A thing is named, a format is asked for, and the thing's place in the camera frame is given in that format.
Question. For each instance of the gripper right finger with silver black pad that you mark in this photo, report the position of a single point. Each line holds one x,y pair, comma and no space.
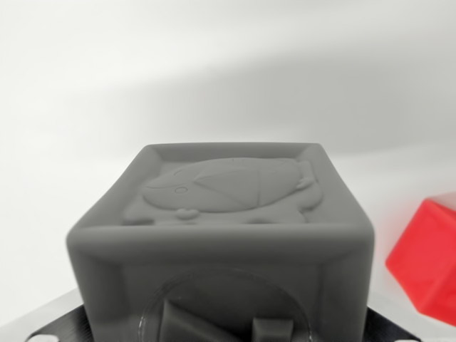
392,327

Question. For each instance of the grey embossed cube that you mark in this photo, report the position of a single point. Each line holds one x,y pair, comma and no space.
221,231

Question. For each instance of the gripper left finger with silver black pad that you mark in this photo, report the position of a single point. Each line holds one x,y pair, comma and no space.
60,322

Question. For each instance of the red embossed cube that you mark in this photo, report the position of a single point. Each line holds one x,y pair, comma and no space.
425,256

